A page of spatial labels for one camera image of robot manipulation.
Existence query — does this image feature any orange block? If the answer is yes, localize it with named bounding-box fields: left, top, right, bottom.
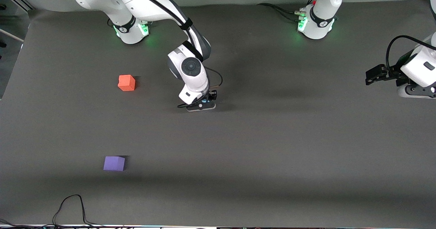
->
left=118, top=75, right=136, bottom=92

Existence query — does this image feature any purple block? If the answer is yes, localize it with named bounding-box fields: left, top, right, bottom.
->
left=103, top=156, right=126, bottom=172

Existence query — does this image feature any dark grey table cover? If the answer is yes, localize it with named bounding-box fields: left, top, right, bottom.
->
left=0, top=0, right=436, bottom=227

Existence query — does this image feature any white thin bar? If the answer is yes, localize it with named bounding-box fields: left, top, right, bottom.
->
left=0, top=29, right=25, bottom=43

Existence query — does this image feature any black left arm wrist cable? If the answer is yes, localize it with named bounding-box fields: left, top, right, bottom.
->
left=386, top=35, right=436, bottom=71

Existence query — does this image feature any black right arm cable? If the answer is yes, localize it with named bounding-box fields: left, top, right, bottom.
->
left=48, top=0, right=223, bottom=109

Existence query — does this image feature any black left arm base cable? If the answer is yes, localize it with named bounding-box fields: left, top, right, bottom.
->
left=257, top=3, right=302, bottom=22

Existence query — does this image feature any thin black looped cable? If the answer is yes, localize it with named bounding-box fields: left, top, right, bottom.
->
left=0, top=194, right=103, bottom=229

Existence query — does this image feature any aluminium frame profile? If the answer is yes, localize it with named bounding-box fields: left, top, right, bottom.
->
left=0, top=0, right=35, bottom=11

